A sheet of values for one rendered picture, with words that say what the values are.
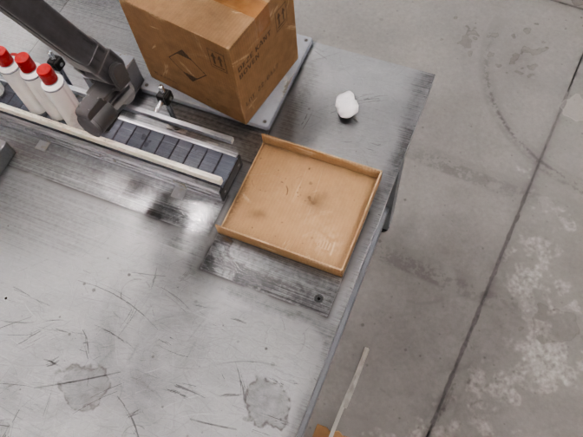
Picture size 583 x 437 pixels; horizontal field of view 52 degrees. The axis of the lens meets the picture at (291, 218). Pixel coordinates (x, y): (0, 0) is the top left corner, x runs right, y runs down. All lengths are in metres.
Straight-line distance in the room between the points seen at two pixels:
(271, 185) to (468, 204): 1.12
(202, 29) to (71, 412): 0.83
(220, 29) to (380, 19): 1.63
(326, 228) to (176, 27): 0.54
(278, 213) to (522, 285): 1.16
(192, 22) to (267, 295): 0.60
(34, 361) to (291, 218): 0.63
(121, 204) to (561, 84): 1.93
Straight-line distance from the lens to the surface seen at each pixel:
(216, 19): 1.33
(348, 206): 1.37
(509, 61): 2.78
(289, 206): 1.37
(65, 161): 1.58
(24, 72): 1.47
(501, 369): 2.17
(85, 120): 1.27
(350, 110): 1.47
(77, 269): 1.43
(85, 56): 1.21
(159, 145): 1.46
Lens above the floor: 2.05
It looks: 64 degrees down
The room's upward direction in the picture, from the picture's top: 9 degrees counter-clockwise
